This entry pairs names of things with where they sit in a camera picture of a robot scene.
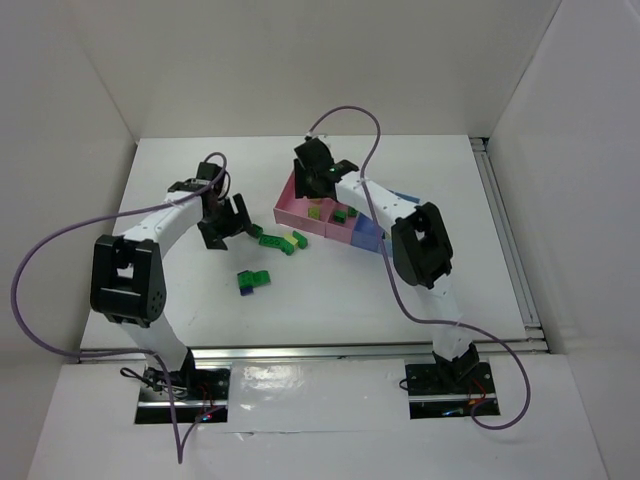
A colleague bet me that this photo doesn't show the small green corner lego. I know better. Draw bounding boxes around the small green corner lego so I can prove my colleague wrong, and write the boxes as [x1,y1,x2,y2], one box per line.
[249,224,263,239]

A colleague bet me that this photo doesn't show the light yellow lego brick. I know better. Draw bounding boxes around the light yellow lego brick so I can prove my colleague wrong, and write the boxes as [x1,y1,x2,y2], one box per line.
[308,206,321,220]

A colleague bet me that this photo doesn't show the pink and blue compartment tray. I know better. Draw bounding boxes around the pink and blue compartment tray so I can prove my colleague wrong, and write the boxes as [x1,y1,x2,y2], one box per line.
[273,173,419,254]

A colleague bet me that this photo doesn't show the small green lego brick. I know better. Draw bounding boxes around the small green lego brick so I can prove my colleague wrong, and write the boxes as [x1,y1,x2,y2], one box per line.
[332,210,347,224]

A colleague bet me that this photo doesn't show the green and blue lego stack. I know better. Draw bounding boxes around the green and blue lego stack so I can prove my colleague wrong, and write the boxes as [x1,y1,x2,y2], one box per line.
[236,270,271,296]

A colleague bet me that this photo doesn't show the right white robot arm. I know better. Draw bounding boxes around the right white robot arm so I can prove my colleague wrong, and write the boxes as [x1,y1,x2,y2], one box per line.
[294,135,479,385]

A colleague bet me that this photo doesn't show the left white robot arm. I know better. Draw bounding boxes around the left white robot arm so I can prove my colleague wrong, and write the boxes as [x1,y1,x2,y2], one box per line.
[90,152,259,389]

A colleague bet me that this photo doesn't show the green long lego brick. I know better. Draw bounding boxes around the green long lego brick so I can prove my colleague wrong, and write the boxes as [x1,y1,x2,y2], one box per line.
[259,234,283,249]

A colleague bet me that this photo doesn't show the green yellow lego cluster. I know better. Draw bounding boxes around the green yellow lego cluster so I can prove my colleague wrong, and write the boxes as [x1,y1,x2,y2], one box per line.
[283,231,309,255]

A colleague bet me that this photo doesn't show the aluminium rail front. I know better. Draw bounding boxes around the aluminium rail front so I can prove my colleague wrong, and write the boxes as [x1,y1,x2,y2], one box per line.
[113,337,550,364]

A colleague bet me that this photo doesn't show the aluminium rail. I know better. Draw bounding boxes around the aluminium rail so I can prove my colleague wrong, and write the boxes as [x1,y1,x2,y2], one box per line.
[113,337,550,364]
[469,137,546,342]

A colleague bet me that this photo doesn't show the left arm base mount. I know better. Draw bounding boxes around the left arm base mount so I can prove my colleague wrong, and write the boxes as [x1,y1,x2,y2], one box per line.
[120,367,231,425]

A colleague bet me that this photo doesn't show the aluminium rail right side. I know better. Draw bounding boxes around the aluminium rail right side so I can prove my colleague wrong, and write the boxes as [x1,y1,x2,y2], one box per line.
[469,137,546,342]

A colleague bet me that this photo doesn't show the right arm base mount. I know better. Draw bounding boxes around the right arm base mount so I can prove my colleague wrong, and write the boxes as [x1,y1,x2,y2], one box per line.
[398,362,500,420]

